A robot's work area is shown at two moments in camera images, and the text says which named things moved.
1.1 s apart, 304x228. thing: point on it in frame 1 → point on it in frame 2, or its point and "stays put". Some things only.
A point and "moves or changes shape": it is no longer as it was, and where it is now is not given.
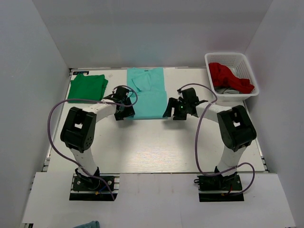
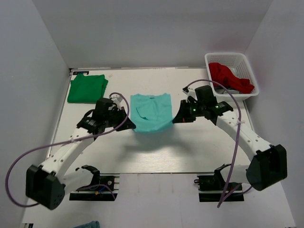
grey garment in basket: x=221 y=90 stays put
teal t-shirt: x=149 y=83 moves or changes shape
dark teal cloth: x=92 y=224 stays put
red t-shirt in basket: x=223 y=76 stays put
